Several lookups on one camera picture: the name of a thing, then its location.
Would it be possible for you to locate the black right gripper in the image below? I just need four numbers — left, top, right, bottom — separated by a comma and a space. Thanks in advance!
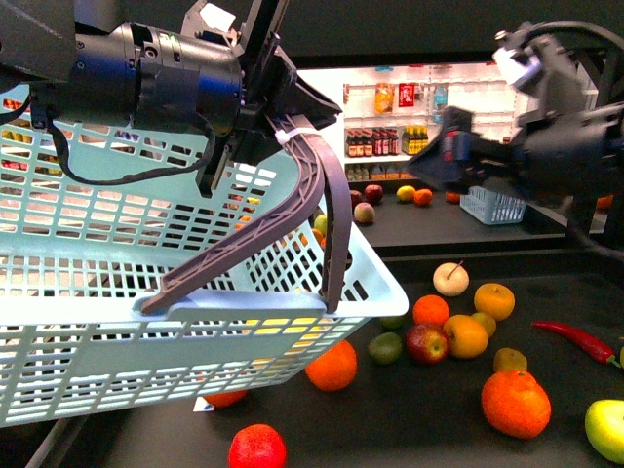
407, 21, 623, 200

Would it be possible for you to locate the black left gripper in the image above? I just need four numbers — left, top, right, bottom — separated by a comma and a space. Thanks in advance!
131, 1, 341, 196

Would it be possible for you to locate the yellow lemon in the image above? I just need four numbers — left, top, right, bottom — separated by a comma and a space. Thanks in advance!
242, 317, 334, 371

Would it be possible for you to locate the light teal shopping basket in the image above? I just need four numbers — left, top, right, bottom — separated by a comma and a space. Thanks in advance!
1, 116, 408, 427

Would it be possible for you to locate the white zip tie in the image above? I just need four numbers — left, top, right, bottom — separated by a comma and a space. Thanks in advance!
274, 127, 318, 146

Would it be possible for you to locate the small blue basket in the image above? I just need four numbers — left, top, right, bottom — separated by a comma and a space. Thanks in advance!
460, 186, 527, 225

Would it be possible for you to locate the black back display tray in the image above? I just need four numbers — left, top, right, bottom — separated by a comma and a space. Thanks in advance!
351, 194, 572, 257

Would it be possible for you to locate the black display tray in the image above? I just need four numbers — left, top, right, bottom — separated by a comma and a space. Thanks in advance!
351, 194, 572, 257
24, 253, 623, 467

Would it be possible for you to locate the white pear with stem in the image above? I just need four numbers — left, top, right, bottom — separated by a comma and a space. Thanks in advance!
432, 261, 470, 297

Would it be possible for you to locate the yellow orange apple back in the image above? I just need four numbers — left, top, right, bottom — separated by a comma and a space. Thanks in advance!
473, 283, 516, 322

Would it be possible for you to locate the yellow orange apple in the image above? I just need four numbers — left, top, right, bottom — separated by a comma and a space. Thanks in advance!
443, 315, 488, 360
473, 283, 516, 322

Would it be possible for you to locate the small orange tangerine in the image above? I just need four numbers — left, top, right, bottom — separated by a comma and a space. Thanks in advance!
412, 294, 449, 327

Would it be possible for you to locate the brown kiwi upper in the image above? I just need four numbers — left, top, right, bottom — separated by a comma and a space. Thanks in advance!
472, 312, 497, 338

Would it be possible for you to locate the brown kiwi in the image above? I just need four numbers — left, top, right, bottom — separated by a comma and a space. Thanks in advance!
493, 347, 528, 372
472, 312, 497, 338

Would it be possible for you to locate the green lime upper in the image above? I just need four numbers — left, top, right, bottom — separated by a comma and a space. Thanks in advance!
379, 315, 406, 331

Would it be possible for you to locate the green lime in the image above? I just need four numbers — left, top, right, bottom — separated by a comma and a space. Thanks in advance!
379, 315, 406, 331
367, 332, 403, 366

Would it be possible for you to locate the yellow orange apple front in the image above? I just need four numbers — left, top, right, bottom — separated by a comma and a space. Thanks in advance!
443, 315, 488, 360

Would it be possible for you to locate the red striped apple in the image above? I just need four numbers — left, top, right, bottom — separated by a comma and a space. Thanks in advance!
406, 324, 449, 366

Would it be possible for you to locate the green lime lower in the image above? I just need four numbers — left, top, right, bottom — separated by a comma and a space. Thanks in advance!
367, 332, 403, 366

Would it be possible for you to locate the black front display tray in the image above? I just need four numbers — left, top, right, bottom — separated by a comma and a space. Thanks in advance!
24, 253, 623, 467

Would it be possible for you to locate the brown kiwi lower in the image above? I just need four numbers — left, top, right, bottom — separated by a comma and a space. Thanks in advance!
493, 347, 528, 372

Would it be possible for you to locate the large orange front left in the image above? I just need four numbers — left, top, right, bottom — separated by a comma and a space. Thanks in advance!
304, 340, 358, 392

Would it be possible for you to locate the large orange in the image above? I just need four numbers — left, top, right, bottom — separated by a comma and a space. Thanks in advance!
304, 340, 358, 392
481, 370, 552, 440

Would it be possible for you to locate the red chili pepper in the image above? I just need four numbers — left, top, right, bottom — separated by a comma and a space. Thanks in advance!
531, 321, 622, 369

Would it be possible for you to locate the large orange right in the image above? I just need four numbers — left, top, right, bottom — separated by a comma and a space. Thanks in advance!
481, 370, 552, 440

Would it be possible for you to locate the green apple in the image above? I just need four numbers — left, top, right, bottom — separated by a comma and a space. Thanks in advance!
584, 399, 623, 465

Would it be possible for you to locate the orange persimmon with green calyx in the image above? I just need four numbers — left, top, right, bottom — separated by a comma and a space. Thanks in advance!
203, 389, 248, 409

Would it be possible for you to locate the white price tag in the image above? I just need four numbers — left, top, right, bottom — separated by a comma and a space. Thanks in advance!
193, 397, 215, 412

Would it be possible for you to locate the red apple front left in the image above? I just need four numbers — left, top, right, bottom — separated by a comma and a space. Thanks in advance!
227, 424, 288, 468

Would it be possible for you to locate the white wall shelf unit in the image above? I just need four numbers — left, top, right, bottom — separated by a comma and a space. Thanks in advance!
342, 62, 532, 182

